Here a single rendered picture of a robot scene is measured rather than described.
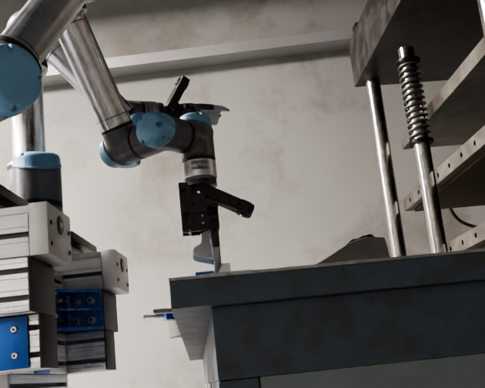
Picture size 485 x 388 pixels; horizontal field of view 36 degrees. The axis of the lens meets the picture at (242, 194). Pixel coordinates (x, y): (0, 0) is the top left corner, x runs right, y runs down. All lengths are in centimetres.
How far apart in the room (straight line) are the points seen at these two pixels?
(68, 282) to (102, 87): 45
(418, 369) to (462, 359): 6
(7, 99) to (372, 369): 74
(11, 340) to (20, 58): 47
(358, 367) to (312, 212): 308
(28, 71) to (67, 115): 301
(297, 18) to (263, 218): 116
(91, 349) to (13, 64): 71
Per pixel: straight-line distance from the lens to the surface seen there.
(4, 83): 132
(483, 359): 101
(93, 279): 177
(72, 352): 177
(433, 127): 285
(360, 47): 309
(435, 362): 99
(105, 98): 169
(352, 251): 160
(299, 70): 426
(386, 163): 304
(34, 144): 206
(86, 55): 170
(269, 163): 409
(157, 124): 159
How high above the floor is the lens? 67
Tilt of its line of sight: 14 degrees up
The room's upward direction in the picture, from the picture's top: 6 degrees counter-clockwise
